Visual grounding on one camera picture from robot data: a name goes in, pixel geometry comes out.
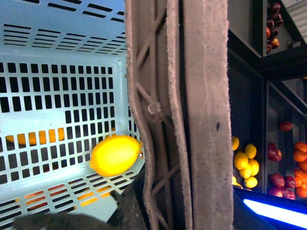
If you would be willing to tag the light blue plastic basket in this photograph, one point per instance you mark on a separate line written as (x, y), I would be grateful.
(62, 90)

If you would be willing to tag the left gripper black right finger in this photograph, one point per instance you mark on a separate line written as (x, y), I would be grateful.
(130, 213)

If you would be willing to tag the yellow lemon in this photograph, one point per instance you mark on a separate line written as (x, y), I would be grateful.
(114, 155)

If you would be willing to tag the black fruit display shelf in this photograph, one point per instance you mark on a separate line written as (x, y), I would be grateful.
(267, 55)

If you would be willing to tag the brown basket handle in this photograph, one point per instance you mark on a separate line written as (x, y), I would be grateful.
(153, 74)
(205, 49)

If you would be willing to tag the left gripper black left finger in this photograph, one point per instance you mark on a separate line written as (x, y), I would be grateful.
(61, 221)

